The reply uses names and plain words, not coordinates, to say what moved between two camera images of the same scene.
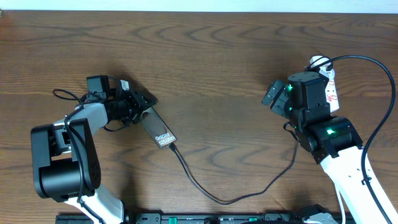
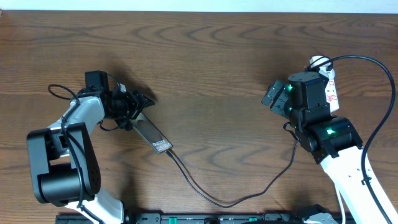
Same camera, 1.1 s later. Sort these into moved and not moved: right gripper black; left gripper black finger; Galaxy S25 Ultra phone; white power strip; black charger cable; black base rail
Moved: black charger cable; Galaxy S25 Ultra phone
Not moved: left gripper black finger; black base rail; white power strip; right gripper black
